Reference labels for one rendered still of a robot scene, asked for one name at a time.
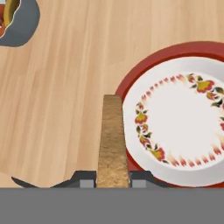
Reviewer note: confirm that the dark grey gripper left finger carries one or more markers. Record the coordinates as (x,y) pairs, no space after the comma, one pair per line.
(84,177)

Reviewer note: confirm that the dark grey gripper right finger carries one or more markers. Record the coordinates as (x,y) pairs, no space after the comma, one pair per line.
(140,176)

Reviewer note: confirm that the white floral plate red rim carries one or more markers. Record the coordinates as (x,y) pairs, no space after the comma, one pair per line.
(180,122)

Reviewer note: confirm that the grey bowl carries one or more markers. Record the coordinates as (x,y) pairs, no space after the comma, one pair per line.
(25,23)

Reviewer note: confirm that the yellow and red food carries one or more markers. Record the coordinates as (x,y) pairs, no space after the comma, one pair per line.
(8,11)

